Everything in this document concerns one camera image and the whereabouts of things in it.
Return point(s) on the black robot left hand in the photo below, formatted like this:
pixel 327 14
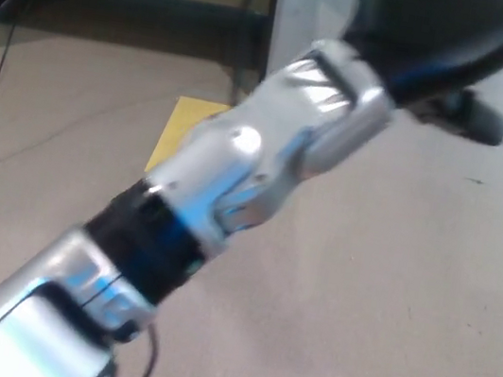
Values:
pixel 426 25

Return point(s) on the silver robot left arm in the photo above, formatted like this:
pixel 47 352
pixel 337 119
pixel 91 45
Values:
pixel 216 168

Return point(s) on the grey desk side panel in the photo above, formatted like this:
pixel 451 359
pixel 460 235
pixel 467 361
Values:
pixel 303 10

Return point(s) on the yellow paper sheet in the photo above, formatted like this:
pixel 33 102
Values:
pixel 181 129

